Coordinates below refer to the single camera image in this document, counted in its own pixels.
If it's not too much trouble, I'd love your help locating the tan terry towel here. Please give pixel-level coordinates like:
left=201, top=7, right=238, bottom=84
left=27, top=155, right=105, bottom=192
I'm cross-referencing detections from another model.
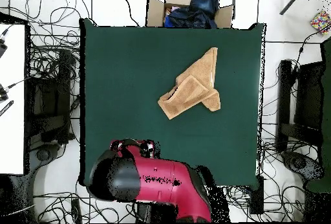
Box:
left=157, top=47, right=222, bottom=120

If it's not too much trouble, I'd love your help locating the multicoloured speckled item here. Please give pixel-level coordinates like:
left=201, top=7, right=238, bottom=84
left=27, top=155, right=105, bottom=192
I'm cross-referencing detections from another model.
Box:
left=310, top=10, right=331, bottom=35

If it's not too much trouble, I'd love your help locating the black power strip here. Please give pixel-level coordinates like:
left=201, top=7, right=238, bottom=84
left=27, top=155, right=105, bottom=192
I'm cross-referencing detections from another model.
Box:
left=249, top=175, right=265, bottom=215
left=70, top=197, right=83, bottom=223

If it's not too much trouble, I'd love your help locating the dark green table cloth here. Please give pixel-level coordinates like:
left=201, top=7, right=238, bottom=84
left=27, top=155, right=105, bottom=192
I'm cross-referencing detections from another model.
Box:
left=79, top=17, right=267, bottom=191

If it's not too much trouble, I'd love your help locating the grey round stand base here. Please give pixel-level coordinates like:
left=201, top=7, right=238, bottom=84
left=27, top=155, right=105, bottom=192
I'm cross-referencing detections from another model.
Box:
left=282, top=151, right=322, bottom=181
left=35, top=146, right=54, bottom=162

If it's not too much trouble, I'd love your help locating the black equipment stand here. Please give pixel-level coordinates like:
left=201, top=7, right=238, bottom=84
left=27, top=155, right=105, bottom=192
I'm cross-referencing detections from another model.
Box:
left=24, top=49, right=77, bottom=147
left=275, top=59, right=325, bottom=152

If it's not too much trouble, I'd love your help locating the white table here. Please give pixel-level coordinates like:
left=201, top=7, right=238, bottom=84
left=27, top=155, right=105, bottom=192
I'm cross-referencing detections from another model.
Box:
left=0, top=23, right=27, bottom=175

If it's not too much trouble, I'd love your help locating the black slotted strip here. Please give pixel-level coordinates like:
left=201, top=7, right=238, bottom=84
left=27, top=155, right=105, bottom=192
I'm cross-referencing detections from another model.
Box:
left=0, top=100, right=15, bottom=118

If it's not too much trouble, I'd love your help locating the open cardboard box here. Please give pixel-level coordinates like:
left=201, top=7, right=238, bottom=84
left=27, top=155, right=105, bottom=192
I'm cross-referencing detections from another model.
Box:
left=145, top=0, right=235, bottom=29

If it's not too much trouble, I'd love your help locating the dark blue clothing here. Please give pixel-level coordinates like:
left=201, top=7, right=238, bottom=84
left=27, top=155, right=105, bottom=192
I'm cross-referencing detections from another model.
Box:
left=163, top=0, right=220, bottom=29

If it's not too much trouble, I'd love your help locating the grey metal bar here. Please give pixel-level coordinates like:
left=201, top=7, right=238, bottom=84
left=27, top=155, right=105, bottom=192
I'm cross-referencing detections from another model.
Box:
left=279, top=0, right=310, bottom=16

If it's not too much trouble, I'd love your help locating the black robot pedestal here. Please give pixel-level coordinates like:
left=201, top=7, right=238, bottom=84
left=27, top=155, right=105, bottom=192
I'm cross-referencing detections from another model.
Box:
left=136, top=200, right=180, bottom=223

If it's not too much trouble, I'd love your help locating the black cable tangle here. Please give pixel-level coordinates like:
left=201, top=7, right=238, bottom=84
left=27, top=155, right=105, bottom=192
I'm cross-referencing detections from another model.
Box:
left=222, top=120, right=307, bottom=223
left=24, top=0, right=90, bottom=85

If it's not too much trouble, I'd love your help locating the black device with cable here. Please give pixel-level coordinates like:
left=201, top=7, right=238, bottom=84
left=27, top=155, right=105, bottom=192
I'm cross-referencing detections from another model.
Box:
left=0, top=36, right=8, bottom=60
left=0, top=83, right=10, bottom=103

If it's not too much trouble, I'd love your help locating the thin black cable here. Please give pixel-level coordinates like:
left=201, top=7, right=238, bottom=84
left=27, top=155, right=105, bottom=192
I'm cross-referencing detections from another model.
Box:
left=114, top=0, right=140, bottom=27

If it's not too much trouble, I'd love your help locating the black cable with plug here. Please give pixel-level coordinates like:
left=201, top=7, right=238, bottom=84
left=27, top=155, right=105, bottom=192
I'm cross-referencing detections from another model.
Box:
left=293, top=24, right=331, bottom=74

